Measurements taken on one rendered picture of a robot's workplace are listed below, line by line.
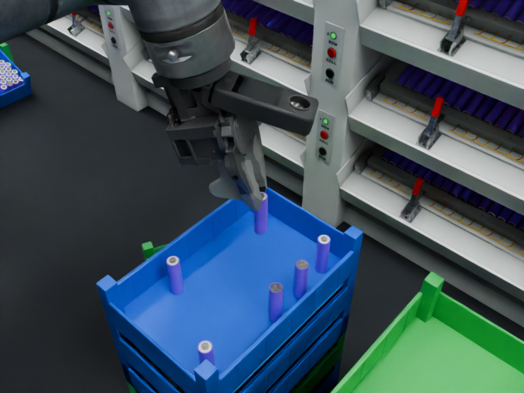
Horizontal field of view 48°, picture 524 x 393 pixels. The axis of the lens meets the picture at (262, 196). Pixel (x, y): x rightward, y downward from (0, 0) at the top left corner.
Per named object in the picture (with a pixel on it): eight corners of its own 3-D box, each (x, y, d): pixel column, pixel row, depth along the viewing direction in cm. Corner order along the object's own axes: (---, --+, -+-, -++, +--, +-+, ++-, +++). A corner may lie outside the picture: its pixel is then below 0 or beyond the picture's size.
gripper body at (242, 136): (200, 133, 75) (166, 49, 68) (263, 127, 73) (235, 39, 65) (182, 171, 70) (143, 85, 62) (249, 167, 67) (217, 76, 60)
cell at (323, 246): (321, 275, 84) (325, 245, 80) (312, 268, 85) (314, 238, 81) (329, 267, 85) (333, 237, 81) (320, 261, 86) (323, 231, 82)
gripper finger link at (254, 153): (232, 184, 81) (210, 133, 74) (274, 182, 79) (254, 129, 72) (227, 201, 79) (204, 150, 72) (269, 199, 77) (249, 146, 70)
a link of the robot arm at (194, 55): (233, -5, 62) (208, 39, 56) (246, 37, 65) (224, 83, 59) (158, 8, 65) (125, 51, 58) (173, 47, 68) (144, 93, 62)
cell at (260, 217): (261, 236, 79) (261, 202, 74) (251, 230, 80) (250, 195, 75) (270, 229, 80) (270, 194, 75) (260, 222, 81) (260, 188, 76)
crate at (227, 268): (210, 415, 70) (206, 381, 64) (106, 319, 79) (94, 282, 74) (358, 269, 86) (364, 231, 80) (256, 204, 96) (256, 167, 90)
